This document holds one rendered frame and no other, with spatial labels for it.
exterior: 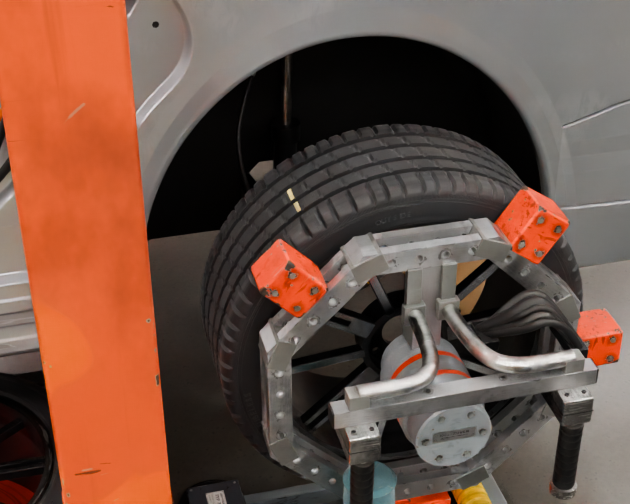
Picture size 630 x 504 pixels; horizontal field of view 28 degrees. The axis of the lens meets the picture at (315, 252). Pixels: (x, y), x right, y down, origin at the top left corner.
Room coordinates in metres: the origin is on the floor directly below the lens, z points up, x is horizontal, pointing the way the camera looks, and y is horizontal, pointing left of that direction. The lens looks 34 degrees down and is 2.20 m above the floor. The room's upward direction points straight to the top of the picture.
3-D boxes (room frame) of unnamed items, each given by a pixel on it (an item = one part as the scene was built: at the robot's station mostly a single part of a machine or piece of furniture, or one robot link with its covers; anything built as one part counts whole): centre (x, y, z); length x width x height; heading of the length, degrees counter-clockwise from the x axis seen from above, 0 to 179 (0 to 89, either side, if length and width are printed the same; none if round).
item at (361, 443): (1.43, -0.06, 0.93); 0.09 x 0.05 x 0.05; 14
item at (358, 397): (1.53, -0.11, 1.03); 0.19 x 0.18 x 0.11; 14
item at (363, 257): (1.67, -0.18, 0.85); 0.54 x 0.07 x 0.54; 104
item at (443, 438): (1.60, -0.19, 0.85); 0.21 x 0.14 x 0.14; 14
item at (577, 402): (1.51, -0.39, 0.93); 0.09 x 0.05 x 0.05; 14
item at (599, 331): (1.75, -0.48, 0.85); 0.09 x 0.08 x 0.07; 104
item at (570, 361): (1.57, -0.30, 1.03); 0.19 x 0.18 x 0.11; 14
